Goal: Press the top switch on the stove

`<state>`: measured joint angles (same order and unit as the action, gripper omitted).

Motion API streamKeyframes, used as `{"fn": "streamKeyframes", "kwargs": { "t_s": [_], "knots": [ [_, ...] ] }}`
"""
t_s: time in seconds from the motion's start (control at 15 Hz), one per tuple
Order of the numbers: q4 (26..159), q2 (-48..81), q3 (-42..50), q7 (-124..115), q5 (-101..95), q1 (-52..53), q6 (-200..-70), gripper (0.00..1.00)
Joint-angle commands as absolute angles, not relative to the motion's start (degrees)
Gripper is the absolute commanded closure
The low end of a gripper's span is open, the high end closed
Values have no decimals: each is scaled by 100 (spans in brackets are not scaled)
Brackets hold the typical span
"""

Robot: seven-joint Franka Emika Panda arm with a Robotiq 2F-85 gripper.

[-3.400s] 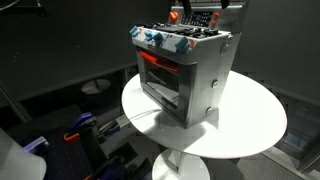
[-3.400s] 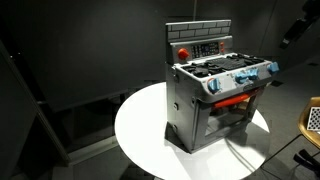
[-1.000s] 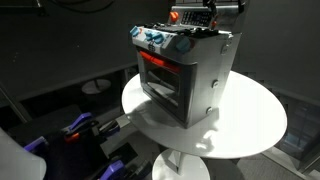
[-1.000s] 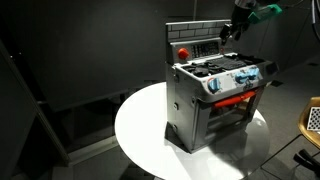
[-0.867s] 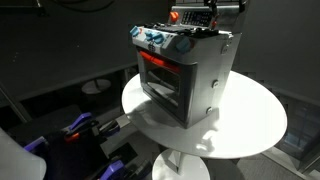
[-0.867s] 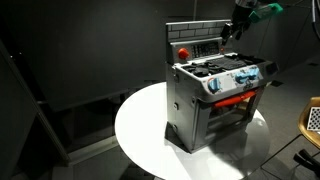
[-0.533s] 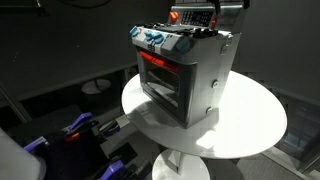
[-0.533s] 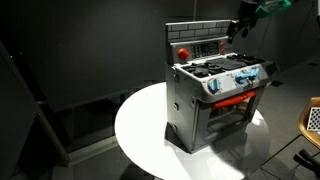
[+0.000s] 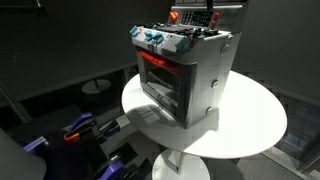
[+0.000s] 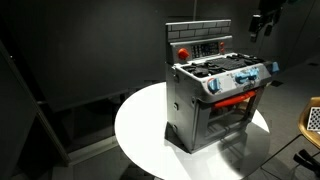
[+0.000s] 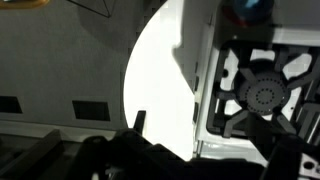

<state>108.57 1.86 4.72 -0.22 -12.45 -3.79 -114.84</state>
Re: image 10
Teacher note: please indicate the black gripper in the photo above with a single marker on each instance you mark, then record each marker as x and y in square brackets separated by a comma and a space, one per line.
[271, 11]

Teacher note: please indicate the blue stove knob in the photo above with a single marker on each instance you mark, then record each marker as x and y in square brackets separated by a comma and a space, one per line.
[213, 85]
[246, 76]
[275, 67]

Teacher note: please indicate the black stove burner grate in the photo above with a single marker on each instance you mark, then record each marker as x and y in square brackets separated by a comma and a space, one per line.
[221, 64]

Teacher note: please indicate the orange round stove knob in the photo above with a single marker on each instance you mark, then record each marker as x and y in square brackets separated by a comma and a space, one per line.
[183, 53]

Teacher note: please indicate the grey toy stove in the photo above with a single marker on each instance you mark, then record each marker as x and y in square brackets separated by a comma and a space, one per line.
[213, 100]

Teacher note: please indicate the black floor outlet plate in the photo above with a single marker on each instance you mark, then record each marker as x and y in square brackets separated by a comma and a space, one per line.
[277, 83]

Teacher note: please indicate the checkered calibration board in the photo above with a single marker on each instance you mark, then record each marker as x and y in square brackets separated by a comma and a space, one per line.
[314, 119]

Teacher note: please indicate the white round table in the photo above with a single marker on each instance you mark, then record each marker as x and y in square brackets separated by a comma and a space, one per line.
[146, 133]

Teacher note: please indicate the orange stove switch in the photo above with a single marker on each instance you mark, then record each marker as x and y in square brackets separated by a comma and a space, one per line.
[221, 49]
[221, 44]

